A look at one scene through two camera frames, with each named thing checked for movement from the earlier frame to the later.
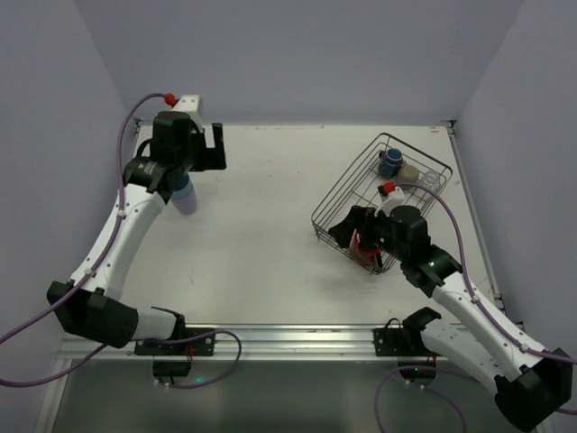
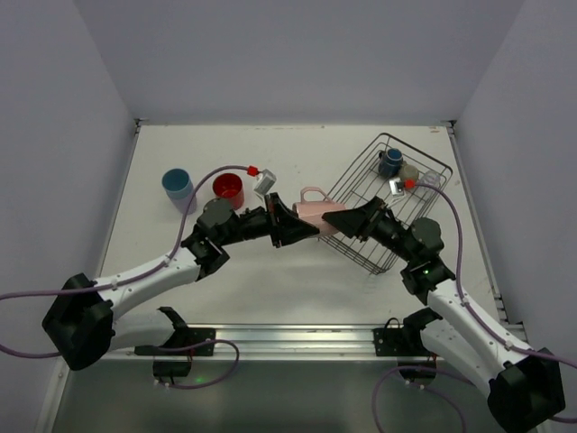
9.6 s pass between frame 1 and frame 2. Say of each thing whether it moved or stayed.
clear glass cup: stayed
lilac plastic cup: stayed
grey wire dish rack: stayed
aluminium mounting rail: stayed
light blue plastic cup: stayed
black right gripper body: stayed
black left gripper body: moved
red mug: moved
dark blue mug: stayed
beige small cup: stayed
